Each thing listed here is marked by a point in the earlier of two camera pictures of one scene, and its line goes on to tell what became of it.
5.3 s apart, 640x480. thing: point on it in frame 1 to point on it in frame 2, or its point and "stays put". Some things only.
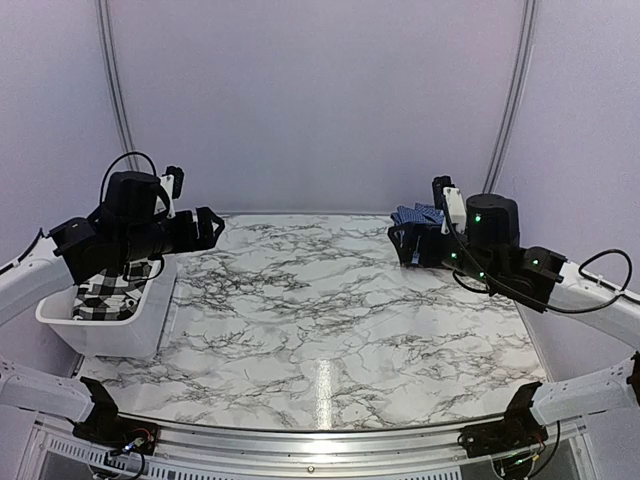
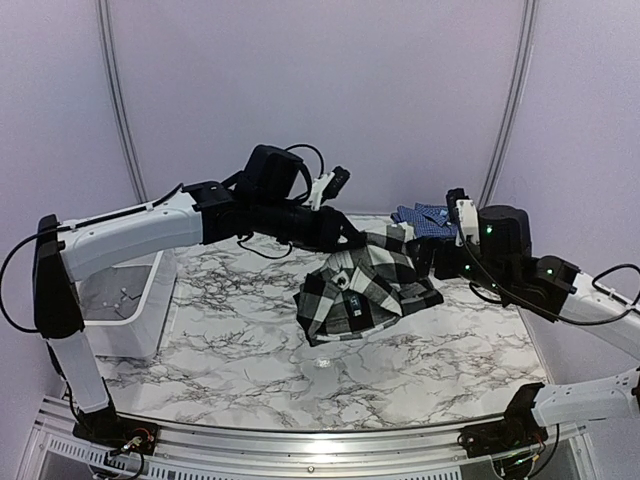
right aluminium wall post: (525, 53) stays put
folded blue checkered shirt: (420, 213) stays put
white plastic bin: (137, 337) stays put
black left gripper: (187, 240) to (325, 233)
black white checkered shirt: (110, 296) to (362, 288)
